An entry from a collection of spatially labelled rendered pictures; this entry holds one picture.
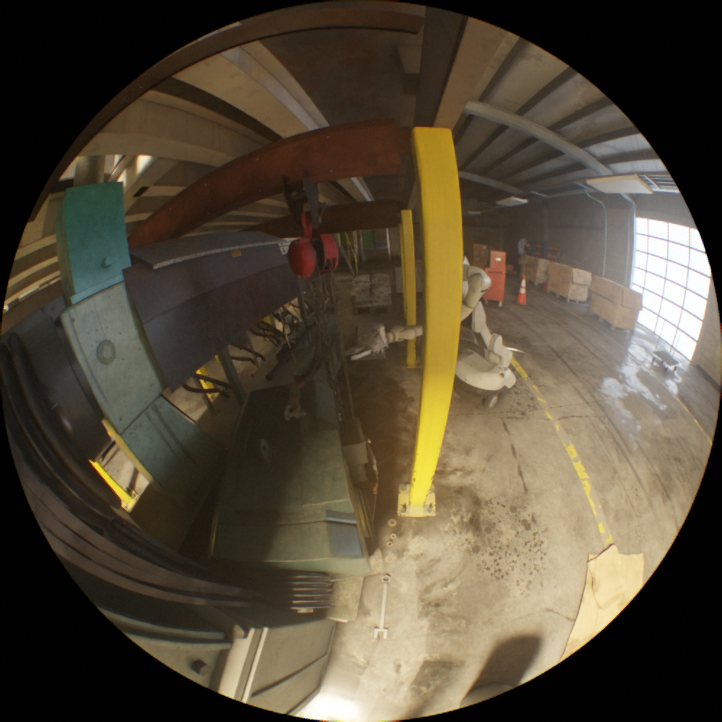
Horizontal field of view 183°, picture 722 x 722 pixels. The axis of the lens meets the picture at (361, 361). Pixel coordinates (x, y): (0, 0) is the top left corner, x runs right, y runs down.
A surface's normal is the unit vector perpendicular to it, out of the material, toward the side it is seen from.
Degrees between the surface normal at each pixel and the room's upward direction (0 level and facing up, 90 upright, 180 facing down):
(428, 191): 90
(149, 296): 78
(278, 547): 0
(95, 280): 90
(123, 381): 90
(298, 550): 0
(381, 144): 90
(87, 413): 107
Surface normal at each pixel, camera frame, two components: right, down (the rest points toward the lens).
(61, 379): 0.95, -0.15
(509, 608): -0.10, -0.87
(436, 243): -0.15, 0.50
